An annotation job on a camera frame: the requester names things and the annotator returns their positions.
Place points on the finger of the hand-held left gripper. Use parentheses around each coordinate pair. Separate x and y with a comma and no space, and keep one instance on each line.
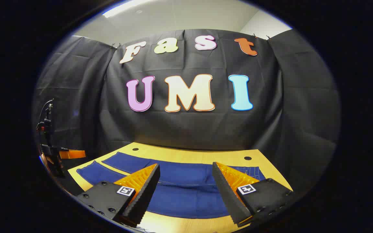
(73,154)

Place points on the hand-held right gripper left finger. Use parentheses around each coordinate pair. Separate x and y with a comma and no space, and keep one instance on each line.
(144,197)

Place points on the blue denim jeans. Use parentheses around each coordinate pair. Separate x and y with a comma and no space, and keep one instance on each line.
(186,181)

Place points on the black backdrop cloth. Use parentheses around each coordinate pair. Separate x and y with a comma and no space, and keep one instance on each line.
(189,129)

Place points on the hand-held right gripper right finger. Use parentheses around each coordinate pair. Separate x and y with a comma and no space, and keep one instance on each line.
(227,197)

